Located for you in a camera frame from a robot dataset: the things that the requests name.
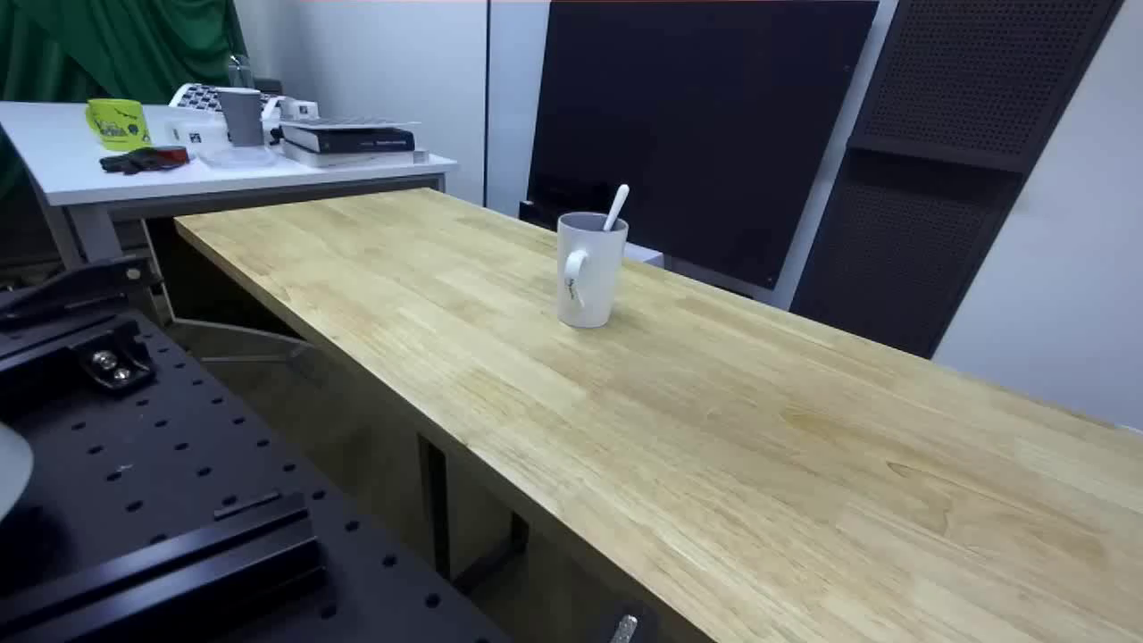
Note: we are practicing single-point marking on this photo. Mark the white handled spoon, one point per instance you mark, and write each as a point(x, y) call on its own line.
point(614, 210)

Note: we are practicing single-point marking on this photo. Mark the white ceramic mug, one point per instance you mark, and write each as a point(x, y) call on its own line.
point(588, 266)

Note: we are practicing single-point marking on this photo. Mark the black book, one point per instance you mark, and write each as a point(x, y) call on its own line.
point(347, 142)

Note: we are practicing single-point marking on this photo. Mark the grey cup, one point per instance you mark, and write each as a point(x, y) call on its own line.
point(239, 109)

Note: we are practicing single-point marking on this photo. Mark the small white box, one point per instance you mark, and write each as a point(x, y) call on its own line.
point(201, 135)

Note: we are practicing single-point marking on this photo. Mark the dark red black object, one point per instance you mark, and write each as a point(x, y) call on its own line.
point(146, 158)

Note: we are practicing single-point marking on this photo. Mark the yellow green card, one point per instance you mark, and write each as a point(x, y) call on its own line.
point(120, 123)

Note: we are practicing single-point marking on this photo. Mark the white side table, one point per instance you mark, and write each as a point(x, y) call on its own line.
point(81, 203)

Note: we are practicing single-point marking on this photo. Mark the green curtain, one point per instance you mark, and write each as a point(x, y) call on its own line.
point(115, 49)

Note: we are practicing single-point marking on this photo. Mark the white wire basket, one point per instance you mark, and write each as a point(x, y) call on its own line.
point(192, 97)

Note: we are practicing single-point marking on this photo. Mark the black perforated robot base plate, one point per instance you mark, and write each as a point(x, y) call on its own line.
point(150, 504)

